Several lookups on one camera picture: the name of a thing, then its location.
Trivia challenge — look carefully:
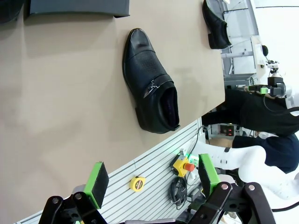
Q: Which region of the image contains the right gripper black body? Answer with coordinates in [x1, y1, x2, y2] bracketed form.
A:
[267, 77, 287, 98]

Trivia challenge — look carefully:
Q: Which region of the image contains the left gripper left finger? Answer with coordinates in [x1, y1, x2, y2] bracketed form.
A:
[38, 161, 110, 224]

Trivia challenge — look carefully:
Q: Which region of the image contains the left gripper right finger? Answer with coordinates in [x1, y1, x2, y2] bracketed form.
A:
[186, 153, 278, 224]

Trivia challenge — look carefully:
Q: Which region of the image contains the black leather dress shoe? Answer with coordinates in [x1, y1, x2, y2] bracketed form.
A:
[202, 0, 232, 50]
[121, 28, 181, 134]
[0, 0, 23, 24]

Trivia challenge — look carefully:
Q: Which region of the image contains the black shoe stand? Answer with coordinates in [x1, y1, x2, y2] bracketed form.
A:
[24, 0, 130, 18]

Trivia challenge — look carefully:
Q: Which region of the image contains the grey power adapter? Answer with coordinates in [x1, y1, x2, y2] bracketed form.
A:
[188, 186, 201, 201]

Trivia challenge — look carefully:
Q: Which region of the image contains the person in black trousers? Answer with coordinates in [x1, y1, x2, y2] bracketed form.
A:
[202, 88, 299, 175]

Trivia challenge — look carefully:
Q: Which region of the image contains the yellow emergency stop button box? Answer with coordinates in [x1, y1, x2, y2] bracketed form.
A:
[172, 155, 196, 177]

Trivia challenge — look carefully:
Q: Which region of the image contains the yellow tape measure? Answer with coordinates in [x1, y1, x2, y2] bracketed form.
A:
[129, 176, 146, 192]

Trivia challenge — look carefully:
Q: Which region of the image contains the grey equipment cart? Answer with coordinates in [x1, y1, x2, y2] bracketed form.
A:
[205, 123, 243, 140]

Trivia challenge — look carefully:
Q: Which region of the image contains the white table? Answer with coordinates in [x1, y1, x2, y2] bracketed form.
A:
[221, 0, 299, 89]

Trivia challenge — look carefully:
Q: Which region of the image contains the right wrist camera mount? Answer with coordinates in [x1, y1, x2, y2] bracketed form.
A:
[266, 59, 281, 77]

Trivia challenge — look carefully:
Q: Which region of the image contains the slotted aluminium base plate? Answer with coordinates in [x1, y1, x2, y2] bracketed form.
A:
[18, 118, 206, 224]

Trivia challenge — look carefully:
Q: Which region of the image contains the black coiled cable bundle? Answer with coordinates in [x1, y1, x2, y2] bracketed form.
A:
[170, 176, 187, 210]

